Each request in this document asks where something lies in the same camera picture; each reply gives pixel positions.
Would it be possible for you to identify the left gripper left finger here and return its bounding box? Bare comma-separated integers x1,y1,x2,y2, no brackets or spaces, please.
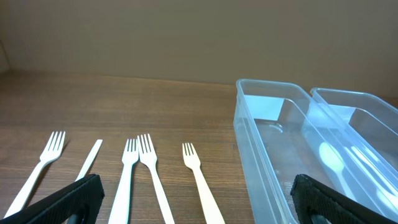
1,174,104,224

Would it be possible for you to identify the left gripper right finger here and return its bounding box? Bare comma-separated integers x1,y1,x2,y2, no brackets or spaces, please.
290,174,397,224

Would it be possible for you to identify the white spoon thin handle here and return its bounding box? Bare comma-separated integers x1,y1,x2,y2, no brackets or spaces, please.
319,142,356,201

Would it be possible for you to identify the clear plastic container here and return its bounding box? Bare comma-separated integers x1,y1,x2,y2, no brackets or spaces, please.
311,88,397,221
234,79,352,223

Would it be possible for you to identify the white spoon wide handle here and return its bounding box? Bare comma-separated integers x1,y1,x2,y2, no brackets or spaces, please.
351,146,397,206

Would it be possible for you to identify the white spoon slanted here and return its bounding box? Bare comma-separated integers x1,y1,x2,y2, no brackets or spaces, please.
344,146,397,213

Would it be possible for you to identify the yellow plastic fork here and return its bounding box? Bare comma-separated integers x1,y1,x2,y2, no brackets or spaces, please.
182,142,225,224

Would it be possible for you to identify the white fork tines down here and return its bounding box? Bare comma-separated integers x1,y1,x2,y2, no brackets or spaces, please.
75,139,103,182

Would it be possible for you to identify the white fork far left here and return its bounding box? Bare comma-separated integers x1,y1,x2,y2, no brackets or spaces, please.
4,131,66,218

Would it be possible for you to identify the white fork slanted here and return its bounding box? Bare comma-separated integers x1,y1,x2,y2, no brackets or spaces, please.
137,134,175,224

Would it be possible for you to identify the white fork wide handle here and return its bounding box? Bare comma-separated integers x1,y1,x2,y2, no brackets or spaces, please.
108,139,139,224

